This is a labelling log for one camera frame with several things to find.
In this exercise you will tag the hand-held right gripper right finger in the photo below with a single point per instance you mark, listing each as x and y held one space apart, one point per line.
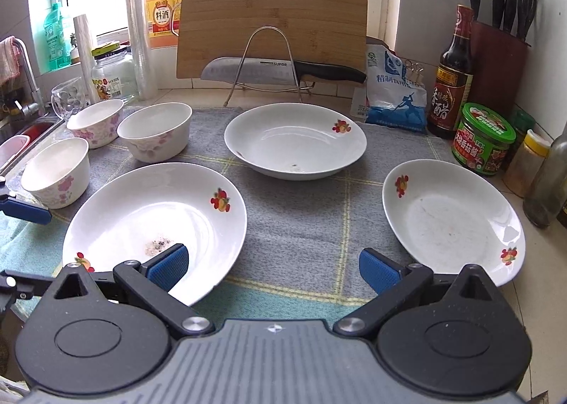
376 271

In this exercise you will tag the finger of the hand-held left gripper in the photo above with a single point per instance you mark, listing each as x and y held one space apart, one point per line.
24 210
9 283

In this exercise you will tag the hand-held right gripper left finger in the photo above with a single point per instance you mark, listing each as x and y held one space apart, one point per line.
170 264

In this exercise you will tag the white floral plate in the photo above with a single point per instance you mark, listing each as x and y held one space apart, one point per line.
292 138
447 218
146 209

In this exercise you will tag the white pink-floral bowl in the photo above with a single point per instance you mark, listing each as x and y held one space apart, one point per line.
95 120
55 178
155 129

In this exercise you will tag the red plastic basin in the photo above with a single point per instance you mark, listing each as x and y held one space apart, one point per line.
40 127

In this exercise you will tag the grey green checked towel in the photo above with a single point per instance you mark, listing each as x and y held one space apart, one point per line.
301 209

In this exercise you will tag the clear glass mug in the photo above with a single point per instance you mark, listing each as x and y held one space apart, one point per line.
71 98

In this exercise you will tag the metal faucet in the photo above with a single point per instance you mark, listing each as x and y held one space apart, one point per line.
29 76

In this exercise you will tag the pink cloth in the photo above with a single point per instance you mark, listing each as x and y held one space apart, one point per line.
9 61

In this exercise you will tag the green-lidded sauce jar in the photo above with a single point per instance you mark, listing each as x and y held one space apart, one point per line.
480 147

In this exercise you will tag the green dish soap bottle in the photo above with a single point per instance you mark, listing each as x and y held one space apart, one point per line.
55 41

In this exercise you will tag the cling film roll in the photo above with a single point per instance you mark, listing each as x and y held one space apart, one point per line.
84 45

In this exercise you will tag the blue white salt bag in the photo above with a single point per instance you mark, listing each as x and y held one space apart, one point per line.
394 94

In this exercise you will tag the yellow-lidded spice jar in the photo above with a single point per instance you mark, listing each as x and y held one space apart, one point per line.
525 165

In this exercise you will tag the clear glass bottle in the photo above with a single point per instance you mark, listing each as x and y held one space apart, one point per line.
547 191

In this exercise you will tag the dark vinegar bottle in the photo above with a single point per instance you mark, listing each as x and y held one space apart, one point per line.
449 94

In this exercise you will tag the binder clips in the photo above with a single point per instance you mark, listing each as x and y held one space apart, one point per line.
414 71

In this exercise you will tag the green-capped dark bottle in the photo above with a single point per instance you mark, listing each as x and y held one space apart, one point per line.
525 123

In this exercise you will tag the stack of clear plastic cups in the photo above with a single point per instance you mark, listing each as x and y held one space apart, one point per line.
138 32

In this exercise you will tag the dark red knife block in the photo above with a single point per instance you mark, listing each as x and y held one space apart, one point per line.
496 63

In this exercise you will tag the bamboo cutting board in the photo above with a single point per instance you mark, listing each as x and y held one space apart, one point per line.
274 1

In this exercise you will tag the black kitchen scissors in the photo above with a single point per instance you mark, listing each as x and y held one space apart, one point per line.
527 10

